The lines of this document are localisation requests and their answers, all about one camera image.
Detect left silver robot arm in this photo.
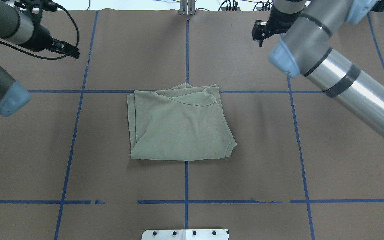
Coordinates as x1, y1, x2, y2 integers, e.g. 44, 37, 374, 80
0, 0, 80, 117

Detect white metal bracket plate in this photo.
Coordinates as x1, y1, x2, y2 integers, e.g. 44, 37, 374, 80
141, 229, 230, 240

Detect aluminium extrusion post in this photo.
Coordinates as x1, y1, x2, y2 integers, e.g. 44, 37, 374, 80
179, 0, 196, 16

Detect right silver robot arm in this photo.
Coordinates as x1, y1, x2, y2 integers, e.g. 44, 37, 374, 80
252, 0, 384, 138

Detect sage green long-sleeve shirt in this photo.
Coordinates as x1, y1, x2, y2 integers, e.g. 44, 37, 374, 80
126, 83, 237, 161

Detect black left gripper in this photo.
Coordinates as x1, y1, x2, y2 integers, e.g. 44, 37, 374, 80
29, 24, 80, 59

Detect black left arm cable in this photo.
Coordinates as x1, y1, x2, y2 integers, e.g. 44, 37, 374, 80
0, 0, 80, 61

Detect black cable bundle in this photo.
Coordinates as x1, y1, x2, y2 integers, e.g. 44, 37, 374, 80
219, 0, 276, 11

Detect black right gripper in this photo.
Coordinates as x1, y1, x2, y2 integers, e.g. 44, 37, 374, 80
252, 7, 302, 47

